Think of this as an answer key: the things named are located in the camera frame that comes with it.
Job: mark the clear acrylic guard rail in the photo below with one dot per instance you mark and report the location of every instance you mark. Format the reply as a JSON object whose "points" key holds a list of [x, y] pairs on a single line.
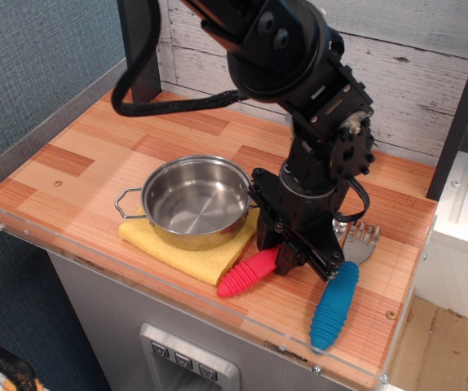
{"points": [[59, 183]]}

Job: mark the grey cabinet with button panel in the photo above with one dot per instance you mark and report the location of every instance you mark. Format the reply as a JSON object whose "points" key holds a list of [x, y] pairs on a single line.
{"points": [[148, 334]]}

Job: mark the black vertical post right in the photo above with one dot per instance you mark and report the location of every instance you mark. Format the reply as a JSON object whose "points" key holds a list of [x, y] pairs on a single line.
{"points": [[450, 148]]}

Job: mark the yellow cloth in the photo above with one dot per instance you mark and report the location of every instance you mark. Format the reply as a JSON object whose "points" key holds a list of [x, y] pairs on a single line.
{"points": [[208, 266]]}

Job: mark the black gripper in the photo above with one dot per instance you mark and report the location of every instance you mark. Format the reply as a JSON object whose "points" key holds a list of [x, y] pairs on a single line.
{"points": [[298, 219]]}

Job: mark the black vertical post left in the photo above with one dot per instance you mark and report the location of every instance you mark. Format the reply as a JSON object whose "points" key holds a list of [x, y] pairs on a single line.
{"points": [[141, 20]]}

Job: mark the white cabinet on right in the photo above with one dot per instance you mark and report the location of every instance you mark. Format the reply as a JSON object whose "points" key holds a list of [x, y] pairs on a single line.
{"points": [[442, 275]]}

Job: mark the blue handled metal fork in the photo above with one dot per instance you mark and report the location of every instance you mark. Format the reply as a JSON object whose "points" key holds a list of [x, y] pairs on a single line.
{"points": [[359, 241]]}

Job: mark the black orange object bottom left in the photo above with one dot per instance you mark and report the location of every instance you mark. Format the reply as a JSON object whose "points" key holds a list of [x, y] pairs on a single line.
{"points": [[17, 374]]}

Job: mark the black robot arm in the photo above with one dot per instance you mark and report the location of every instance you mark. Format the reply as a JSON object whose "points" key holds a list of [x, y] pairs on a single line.
{"points": [[283, 52]]}

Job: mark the red handled metal spoon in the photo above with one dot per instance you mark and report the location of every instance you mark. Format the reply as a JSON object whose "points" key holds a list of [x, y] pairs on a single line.
{"points": [[249, 272]]}

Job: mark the black vertical post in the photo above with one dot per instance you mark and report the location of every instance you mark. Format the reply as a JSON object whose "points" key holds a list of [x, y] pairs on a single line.
{"points": [[450, 148], [141, 20]]}

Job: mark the stainless steel pot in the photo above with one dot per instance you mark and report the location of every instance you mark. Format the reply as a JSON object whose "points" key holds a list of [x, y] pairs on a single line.
{"points": [[195, 203]]}

